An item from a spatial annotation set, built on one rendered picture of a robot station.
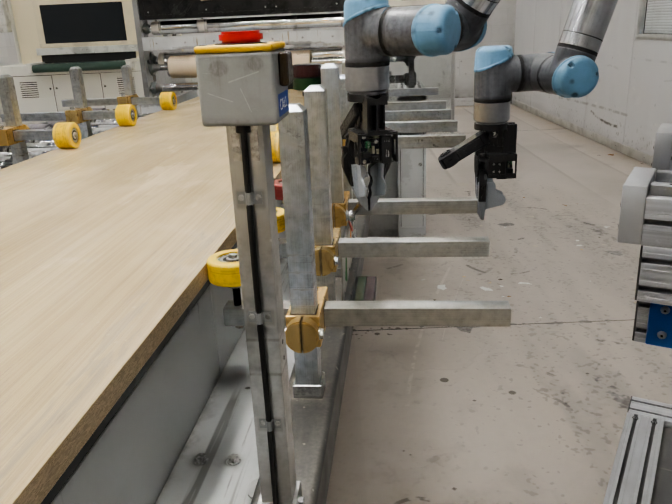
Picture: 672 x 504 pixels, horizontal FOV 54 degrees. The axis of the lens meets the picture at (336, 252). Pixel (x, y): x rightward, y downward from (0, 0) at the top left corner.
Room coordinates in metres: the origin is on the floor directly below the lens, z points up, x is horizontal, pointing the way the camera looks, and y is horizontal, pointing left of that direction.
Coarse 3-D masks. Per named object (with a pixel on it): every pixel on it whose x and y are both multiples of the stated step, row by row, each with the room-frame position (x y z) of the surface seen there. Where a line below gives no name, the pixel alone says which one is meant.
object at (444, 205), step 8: (352, 200) 1.42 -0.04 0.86; (384, 200) 1.41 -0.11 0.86; (392, 200) 1.40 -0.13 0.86; (400, 200) 1.40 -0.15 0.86; (408, 200) 1.40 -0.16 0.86; (416, 200) 1.40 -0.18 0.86; (424, 200) 1.39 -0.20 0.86; (432, 200) 1.39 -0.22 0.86; (440, 200) 1.39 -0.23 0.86; (448, 200) 1.38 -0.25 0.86; (456, 200) 1.38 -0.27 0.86; (464, 200) 1.38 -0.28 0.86; (472, 200) 1.38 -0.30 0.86; (352, 208) 1.40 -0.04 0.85; (360, 208) 1.40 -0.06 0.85; (376, 208) 1.40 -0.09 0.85; (384, 208) 1.40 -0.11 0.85; (392, 208) 1.39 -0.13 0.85; (400, 208) 1.39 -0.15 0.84; (408, 208) 1.39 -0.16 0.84; (416, 208) 1.39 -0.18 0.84; (424, 208) 1.39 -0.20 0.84; (432, 208) 1.39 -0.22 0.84; (440, 208) 1.38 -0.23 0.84; (448, 208) 1.38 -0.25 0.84; (456, 208) 1.38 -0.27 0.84; (464, 208) 1.38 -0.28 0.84; (472, 208) 1.38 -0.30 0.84
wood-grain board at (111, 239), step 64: (128, 128) 2.46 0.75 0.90; (192, 128) 2.39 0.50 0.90; (0, 192) 1.48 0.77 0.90; (64, 192) 1.45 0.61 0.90; (128, 192) 1.42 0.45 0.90; (192, 192) 1.40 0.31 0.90; (0, 256) 1.01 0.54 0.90; (64, 256) 0.99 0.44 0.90; (128, 256) 0.98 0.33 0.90; (192, 256) 0.97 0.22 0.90; (0, 320) 0.75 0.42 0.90; (64, 320) 0.74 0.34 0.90; (128, 320) 0.74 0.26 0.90; (0, 384) 0.59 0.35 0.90; (64, 384) 0.59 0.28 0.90; (128, 384) 0.62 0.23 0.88; (0, 448) 0.48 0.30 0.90; (64, 448) 0.49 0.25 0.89
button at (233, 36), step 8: (224, 32) 0.62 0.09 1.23; (232, 32) 0.61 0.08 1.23; (240, 32) 0.61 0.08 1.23; (248, 32) 0.61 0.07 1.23; (256, 32) 0.62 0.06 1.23; (224, 40) 0.61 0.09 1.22; (232, 40) 0.61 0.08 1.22; (240, 40) 0.61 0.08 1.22; (248, 40) 0.61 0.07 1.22; (256, 40) 0.62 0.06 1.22
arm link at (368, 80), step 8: (352, 72) 1.12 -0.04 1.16; (360, 72) 1.11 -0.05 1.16; (368, 72) 1.11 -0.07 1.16; (376, 72) 1.11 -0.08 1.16; (384, 72) 1.12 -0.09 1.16; (352, 80) 1.12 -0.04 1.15; (360, 80) 1.11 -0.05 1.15; (368, 80) 1.11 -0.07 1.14; (376, 80) 1.11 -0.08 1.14; (384, 80) 1.12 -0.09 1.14; (352, 88) 1.12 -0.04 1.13; (360, 88) 1.11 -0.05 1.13; (368, 88) 1.11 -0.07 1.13; (376, 88) 1.11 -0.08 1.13; (384, 88) 1.12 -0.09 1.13
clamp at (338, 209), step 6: (348, 192) 1.45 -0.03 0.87; (348, 198) 1.42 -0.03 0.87; (336, 204) 1.36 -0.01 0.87; (342, 204) 1.36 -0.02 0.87; (336, 210) 1.34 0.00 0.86; (342, 210) 1.34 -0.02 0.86; (336, 216) 1.34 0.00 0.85; (342, 216) 1.34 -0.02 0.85; (336, 222) 1.34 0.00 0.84; (342, 222) 1.34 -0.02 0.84
